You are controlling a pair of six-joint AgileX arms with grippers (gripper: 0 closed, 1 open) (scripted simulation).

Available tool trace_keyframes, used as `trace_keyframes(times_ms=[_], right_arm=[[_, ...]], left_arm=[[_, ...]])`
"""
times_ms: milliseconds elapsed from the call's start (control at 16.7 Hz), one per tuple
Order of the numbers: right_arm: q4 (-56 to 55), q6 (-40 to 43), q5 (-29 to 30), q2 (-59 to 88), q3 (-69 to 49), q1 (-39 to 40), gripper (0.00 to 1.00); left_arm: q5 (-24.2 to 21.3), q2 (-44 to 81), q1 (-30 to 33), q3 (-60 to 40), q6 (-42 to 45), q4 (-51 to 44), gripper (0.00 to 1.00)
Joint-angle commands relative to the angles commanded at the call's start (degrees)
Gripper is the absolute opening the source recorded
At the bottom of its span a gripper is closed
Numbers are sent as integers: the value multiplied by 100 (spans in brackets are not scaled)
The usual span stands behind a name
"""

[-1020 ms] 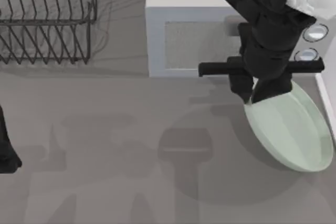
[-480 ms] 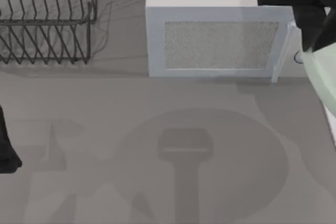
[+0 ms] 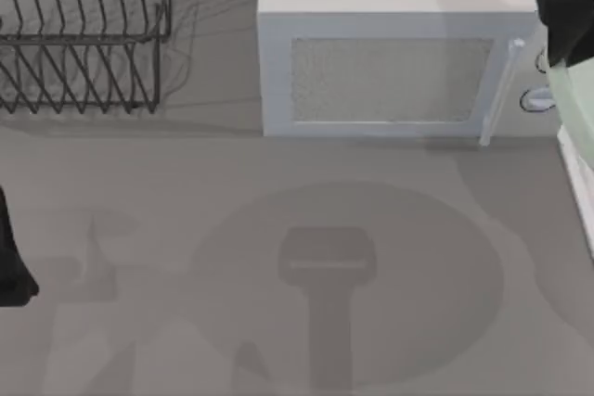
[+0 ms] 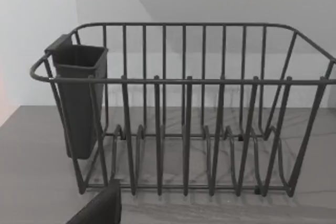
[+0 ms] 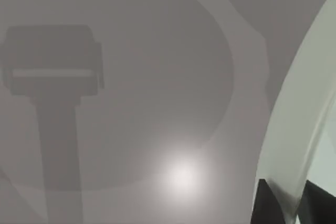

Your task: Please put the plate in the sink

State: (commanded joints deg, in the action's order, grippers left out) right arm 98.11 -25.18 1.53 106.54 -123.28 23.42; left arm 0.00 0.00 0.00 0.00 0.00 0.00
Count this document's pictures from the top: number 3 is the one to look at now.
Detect clear microwave door handle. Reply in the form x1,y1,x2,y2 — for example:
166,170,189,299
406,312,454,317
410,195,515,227
479,37,526,147

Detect pale green plate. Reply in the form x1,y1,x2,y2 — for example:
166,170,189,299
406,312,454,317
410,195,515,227
546,53,594,262

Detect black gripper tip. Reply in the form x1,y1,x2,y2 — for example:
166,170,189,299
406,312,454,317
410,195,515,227
0,185,41,310

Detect microwave door with window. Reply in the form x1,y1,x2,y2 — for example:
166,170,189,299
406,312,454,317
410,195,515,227
258,12,514,138

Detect dark wire dish rack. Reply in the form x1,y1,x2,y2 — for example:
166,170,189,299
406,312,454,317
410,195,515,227
0,0,176,116

